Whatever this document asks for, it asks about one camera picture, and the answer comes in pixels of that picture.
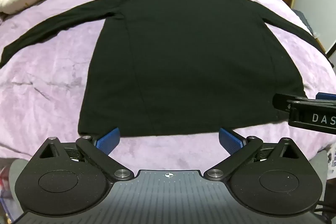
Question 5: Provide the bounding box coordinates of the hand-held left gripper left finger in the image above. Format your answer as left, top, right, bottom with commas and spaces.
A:
36, 127, 135, 183

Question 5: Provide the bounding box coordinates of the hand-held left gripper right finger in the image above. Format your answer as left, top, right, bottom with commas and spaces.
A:
204, 127, 305, 182

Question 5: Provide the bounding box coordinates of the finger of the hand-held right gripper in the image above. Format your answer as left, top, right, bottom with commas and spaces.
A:
272, 93, 336, 112
316, 92, 336, 101

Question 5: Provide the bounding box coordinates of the black long-sleeve shirt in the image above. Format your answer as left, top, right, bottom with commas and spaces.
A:
0, 0, 334, 138

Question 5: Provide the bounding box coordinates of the purple blanket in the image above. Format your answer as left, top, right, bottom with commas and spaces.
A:
0, 0, 336, 161

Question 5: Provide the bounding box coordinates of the dark blue cloth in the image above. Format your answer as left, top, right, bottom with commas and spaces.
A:
293, 9, 320, 39

